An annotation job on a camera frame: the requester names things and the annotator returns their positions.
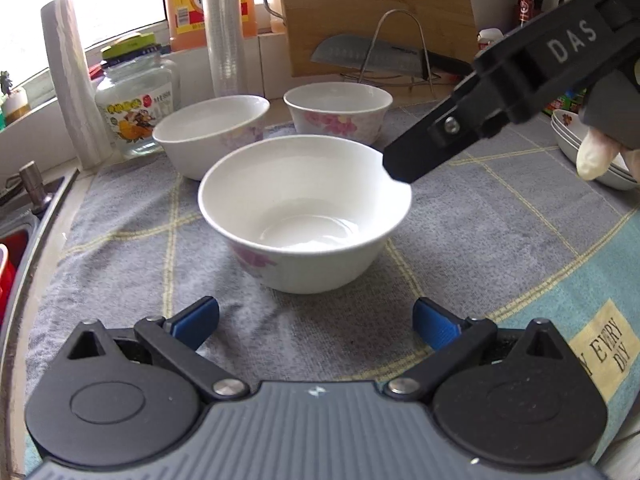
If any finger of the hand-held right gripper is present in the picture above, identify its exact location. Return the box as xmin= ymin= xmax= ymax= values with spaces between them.
xmin=382 ymin=76 xmax=507 ymax=184

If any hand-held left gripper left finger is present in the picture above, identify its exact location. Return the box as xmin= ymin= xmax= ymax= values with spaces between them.
xmin=67 ymin=296 xmax=251 ymax=401

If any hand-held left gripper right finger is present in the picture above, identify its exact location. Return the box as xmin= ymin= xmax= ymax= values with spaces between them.
xmin=382 ymin=296 xmax=571 ymax=401

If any white pink floral bowl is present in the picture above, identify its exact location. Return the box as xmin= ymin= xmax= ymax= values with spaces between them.
xmin=198 ymin=135 xmax=413 ymax=294
xmin=283 ymin=83 xmax=393 ymax=148

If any white pale floral bowl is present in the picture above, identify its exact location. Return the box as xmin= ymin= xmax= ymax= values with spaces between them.
xmin=152 ymin=95 xmax=271 ymax=181

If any person's right hand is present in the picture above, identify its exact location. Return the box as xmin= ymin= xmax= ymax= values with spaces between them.
xmin=576 ymin=127 xmax=640 ymax=183

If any grey checked towel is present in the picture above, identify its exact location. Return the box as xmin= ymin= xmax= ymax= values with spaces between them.
xmin=22 ymin=102 xmax=640 ymax=476

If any steel sink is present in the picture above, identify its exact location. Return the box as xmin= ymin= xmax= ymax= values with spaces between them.
xmin=0 ymin=165 xmax=81 ymax=480

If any red basin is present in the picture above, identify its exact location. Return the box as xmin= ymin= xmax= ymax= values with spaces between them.
xmin=0 ymin=222 xmax=28 ymax=321

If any metal sink knob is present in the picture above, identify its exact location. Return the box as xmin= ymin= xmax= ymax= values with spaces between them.
xmin=5 ymin=160 xmax=53 ymax=216

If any glass jar with label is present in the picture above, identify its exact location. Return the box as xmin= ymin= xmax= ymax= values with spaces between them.
xmin=95 ymin=32 xmax=180 ymax=158

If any stack of clear plastic cups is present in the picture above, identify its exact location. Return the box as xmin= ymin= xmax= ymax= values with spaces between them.
xmin=200 ymin=0 xmax=249 ymax=98

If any white plastic wrap roll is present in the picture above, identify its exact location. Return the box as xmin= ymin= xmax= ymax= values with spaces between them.
xmin=40 ymin=0 xmax=113 ymax=170

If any small white pot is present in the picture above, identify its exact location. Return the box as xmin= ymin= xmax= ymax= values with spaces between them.
xmin=0 ymin=71 xmax=28 ymax=126

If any orange oil bottle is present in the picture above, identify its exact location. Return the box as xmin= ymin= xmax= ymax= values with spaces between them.
xmin=162 ymin=0 xmax=258 ymax=52

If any black handled kitchen knife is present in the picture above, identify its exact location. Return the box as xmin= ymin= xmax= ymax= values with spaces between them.
xmin=311 ymin=34 xmax=473 ymax=78

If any metal wire rack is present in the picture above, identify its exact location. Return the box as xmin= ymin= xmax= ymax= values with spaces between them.
xmin=342 ymin=9 xmax=436 ymax=92

